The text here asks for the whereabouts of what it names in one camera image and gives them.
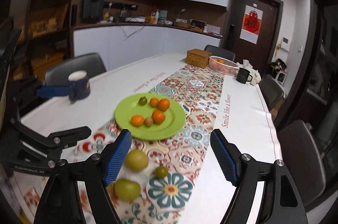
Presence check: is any brown kiwi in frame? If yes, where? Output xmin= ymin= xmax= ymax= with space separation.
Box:
xmin=144 ymin=117 xmax=154 ymax=127

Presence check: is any large yellow-green pear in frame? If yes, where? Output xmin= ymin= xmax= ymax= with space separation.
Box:
xmin=124 ymin=150 xmax=148 ymax=172

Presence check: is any grey chair near right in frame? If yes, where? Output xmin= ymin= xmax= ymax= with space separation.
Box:
xmin=277 ymin=120 xmax=327 ymax=207

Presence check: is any orange mandarin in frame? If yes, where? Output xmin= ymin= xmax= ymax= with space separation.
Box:
xmin=130 ymin=115 xmax=144 ymax=127
xmin=151 ymin=109 xmax=166 ymax=124
xmin=150 ymin=97 xmax=159 ymax=108
xmin=157 ymin=99 xmax=170 ymax=112

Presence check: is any wicker basket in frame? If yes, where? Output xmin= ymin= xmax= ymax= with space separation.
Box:
xmin=185 ymin=49 xmax=211 ymax=68

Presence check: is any grey chair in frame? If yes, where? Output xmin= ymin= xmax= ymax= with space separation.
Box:
xmin=258 ymin=75 xmax=284 ymax=111
xmin=277 ymin=120 xmax=327 ymax=207
xmin=44 ymin=53 xmax=106 ymax=87

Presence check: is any red poster on door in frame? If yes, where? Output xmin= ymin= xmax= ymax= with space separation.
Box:
xmin=240 ymin=5 xmax=263 ymax=44

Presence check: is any green plate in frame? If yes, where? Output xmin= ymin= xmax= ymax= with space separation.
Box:
xmin=114 ymin=93 xmax=186 ymax=141

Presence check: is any small green lime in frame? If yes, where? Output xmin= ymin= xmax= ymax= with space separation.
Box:
xmin=155 ymin=166 xmax=168 ymax=179
xmin=138 ymin=96 xmax=148 ymax=105

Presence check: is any grey chair near left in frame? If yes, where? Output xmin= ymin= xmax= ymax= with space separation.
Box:
xmin=44 ymin=53 xmax=106 ymax=87

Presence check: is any clear fruit bowl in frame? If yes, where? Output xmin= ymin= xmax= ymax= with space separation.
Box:
xmin=209 ymin=56 xmax=239 ymax=75

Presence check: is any dark blue mug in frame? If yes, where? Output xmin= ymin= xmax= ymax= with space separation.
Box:
xmin=68 ymin=71 xmax=90 ymax=102

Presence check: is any black mug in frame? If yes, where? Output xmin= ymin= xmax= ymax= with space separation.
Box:
xmin=236 ymin=68 xmax=253 ymax=84

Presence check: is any patterned table runner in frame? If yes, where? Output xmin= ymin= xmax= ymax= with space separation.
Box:
xmin=22 ymin=59 xmax=225 ymax=223

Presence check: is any dark wooden door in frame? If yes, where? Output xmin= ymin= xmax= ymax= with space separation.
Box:
xmin=222 ymin=0 xmax=283 ymax=75

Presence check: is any grey chair far right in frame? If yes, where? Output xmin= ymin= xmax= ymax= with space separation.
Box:
xmin=258 ymin=75 xmax=284 ymax=111

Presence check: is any black coffee machine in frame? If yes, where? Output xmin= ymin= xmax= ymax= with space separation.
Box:
xmin=83 ymin=0 xmax=104 ymax=19

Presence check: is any grey chair table head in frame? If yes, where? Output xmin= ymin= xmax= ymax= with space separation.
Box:
xmin=204 ymin=45 xmax=236 ymax=61

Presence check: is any white tissue cloth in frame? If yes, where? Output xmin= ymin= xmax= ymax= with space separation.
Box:
xmin=237 ymin=59 xmax=262 ymax=86

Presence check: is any large green apple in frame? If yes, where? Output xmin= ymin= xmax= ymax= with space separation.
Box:
xmin=114 ymin=179 xmax=141 ymax=202

